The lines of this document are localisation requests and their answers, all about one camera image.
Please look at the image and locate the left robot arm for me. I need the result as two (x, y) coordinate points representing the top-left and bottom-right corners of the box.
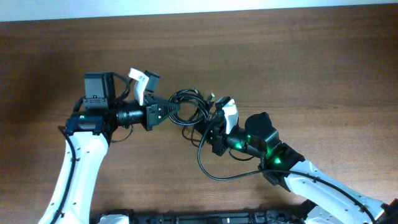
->
(39, 68), (180, 223)

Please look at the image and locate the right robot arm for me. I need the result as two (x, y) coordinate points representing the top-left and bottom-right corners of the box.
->
(196, 111), (397, 223)

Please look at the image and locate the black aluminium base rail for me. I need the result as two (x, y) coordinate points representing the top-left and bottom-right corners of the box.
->
(90, 209), (305, 224)

